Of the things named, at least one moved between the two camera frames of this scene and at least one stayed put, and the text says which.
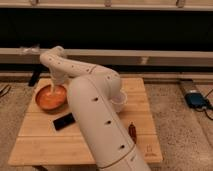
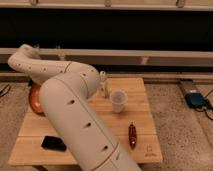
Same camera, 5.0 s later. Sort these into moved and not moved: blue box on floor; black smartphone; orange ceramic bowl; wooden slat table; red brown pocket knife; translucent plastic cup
Moved: black smartphone; orange ceramic bowl
Not moved: red brown pocket knife; blue box on floor; wooden slat table; translucent plastic cup
